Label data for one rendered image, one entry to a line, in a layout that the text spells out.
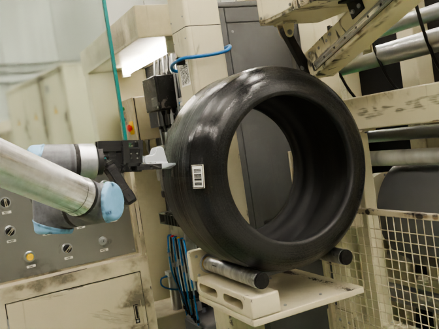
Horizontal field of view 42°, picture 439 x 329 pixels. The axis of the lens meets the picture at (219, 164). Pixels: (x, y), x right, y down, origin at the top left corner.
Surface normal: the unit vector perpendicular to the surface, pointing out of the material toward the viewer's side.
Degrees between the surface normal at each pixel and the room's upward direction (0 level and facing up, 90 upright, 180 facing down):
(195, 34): 90
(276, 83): 79
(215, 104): 57
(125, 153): 90
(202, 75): 90
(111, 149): 90
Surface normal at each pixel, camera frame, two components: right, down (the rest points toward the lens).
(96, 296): 0.44, -0.02
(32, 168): 0.88, -0.08
